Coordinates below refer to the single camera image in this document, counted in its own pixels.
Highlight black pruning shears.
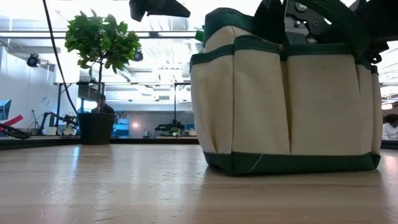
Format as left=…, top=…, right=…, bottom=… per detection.
left=254, top=0, right=332, bottom=45

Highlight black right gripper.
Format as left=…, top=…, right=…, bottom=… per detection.
left=354, top=0, right=398, bottom=65

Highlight green plant in black pot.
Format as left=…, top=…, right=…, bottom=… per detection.
left=63, top=9, right=142, bottom=146

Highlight beige and green gardening bag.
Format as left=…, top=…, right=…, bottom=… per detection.
left=189, top=0, right=384, bottom=176

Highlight person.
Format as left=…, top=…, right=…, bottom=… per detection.
left=381, top=113, right=398, bottom=142
left=90, top=94, right=116, bottom=114

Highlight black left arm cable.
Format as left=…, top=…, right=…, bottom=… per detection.
left=41, top=0, right=79, bottom=115

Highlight red strip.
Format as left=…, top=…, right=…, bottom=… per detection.
left=0, top=114, right=25, bottom=128

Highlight black metal table frame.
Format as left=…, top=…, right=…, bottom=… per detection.
left=0, top=135, right=398, bottom=151

